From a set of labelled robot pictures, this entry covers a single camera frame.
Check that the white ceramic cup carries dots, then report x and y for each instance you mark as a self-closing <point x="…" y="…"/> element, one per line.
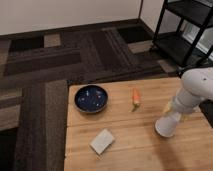
<point x="166" y="125"/>

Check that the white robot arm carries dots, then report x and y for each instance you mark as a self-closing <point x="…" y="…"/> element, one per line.
<point x="197" y="86"/>

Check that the dark blue ceramic bowl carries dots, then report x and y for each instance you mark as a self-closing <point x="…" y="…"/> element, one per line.
<point x="91" y="99"/>

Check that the orange toy carrot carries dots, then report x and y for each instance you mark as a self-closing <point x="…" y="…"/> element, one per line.
<point x="136" y="99"/>

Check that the white rectangular sponge block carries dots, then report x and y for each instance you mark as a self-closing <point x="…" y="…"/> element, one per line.
<point x="102" y="141"/>

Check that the black metal shelf rack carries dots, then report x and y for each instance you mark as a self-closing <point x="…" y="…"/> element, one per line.
<point x="173" y="43"/>

